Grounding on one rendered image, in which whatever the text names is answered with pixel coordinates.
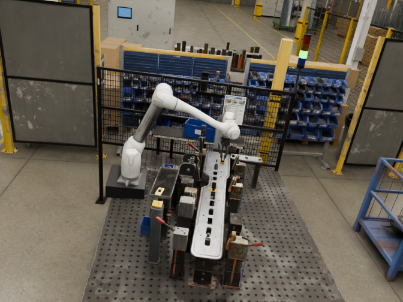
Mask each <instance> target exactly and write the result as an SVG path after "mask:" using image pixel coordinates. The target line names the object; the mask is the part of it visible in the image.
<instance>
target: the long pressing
mask: <svg viewBox="0 0 403 302"><path fill-rule="evenodd" d="M216 160H217V161H216ZM220 160H221V158H220V153H219V152H213V151H206V156H205V160H204V166H203V174H205V175H207V176H208V177H209V184H208V185H207V186H204V187H202V188H201V191H200V198H199V204H198V209H197V215H196V222H195V226H194V232H193V239H192V243H191V250H190V252H191V255H193V256H196V257H200V258H208V259H221V258H222V246H223V235H224V213H225V191H226V180H227V179H228V178H229V177H230V155H227V156H226V158H225V163H224V164H220ZM215 164H218V169H217V170H215V169H214V165H215ZM221 171H222V172H221ZM213 172H217V175H214V174H213ZM213 177H216V180H213ZM212 183H216V189H219V192H215V199H214V200H212V199H211V198H210V196H211V191H208V188H212ZM210 201H214V206H210ZM209 209H213V215H209ZM203 215H204V216H203ZM208 218H212V224H211V225H210V224H207V220H208ZM207 228H211V235H210V237H206V236H207V234H206V230H207ZM206 238H209V239H210V246H206V245H205V239H206Z"/></svg>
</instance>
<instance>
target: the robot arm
mask: <svg viewBox="0 0 403 302"><path fill-rule="evenodd" d="M162 108H166V109H169V110H174V111H181V112H185V113H188V114H191V115H193V116H195V117H196V118H198V119H200V120H202V121H204V122H206V123H207V124H209V125H210V126H213V127H214V128H216V129H219V130H220V131H221V136H222V138H221V142H218V151H219V153H220V158H221V161H222V154H223V153H222V151H223V148H224V147H225V154H224V160H225V158H226V156H227V155H229V153H230V149H231V147H232V146H233V144H231V143H230V139H232V140H235V139H237V138H238V137H239V134H240V129H239V127H238V126H237V124H236V121H235V115H234V113H232V112H226V113H225V114H224V117H223V119H222V123H221V122H218V121H216V120H214V119H213V118H211V117H209V116H208V115H206V114H204V113H203V112H201V111H200V110H198V109H196V108H194V107H192V106H190V105H188V104H187V103H185V102H183V101H181V100H180V99H178V98H176V97H174V96H173V91H172V89H171V87H170V86H169V85H167V84H165V83H160V84H159V85H158V86H157V87H156V89H155V92H154V94H153V96H152V103H151V105H150V106H149V108H148V110H147V112H146V114H145V116H144V118H143V120H142V121H141V123H140V125H139V127H138V129H137V131H136V133H135V134H134V135H133V136H131V137H130V138H129V139H128V140H127V141H126V142H125V144H124V147H123V151H122V159H121V175H120V177H119V179H118V180H117V183H124V184H125V186H128V185H134V186H138V185H139V181H140V178H141V176H142V175H143V174H142V173H140V166H141V154H142V152H143V149H144V147H145V139H146V137H147V135H148V134H149V131H150V130H151V128H152V126H153V124H154V123H155V121H156V119H157V117H158V115H159V114H160V112H161V110H162ZM220 143H221V144H222V149H221V152H220ZM228 145H230V147H229V150H228V153H227V146H228Z"/></svg>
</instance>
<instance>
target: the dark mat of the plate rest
mask: <svg viewBox="0 0 403 302"><path fill-rule="evenodd" d="M177 174H178V170H172V169H168V168H161V169H160V172H159V174H158V177H157V179H156V181H155V184H154V186H153V188H152V191H151V194H154V195H155V193H156V191H157V190H158V188H164V190H163V192H162V194H161V196H166V197H170V196H171V193H172V190H173V186H174V183H175V180H176V176H177Z"/></svg>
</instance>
